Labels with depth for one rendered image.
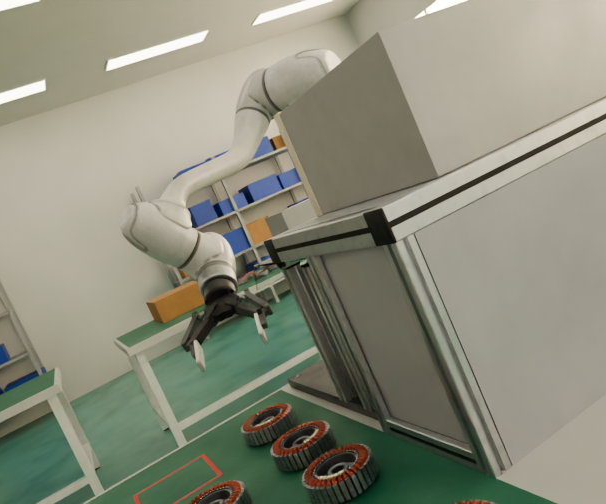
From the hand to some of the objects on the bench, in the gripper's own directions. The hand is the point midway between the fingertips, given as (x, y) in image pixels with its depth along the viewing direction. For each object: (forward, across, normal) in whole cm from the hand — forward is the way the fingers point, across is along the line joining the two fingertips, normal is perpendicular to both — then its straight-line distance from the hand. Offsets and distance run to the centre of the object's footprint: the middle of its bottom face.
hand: (231, 349), depth 120 cm
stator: (+9, 0, -16) cm, 19 cm away
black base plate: (-3, -43, -24) cm, 50 cm away
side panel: (+39, -28, 0) cm, 48 cm away
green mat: (+36, +8, -2) cm, 37 cm away
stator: (+38, -13, 0) cm, 40 cm away
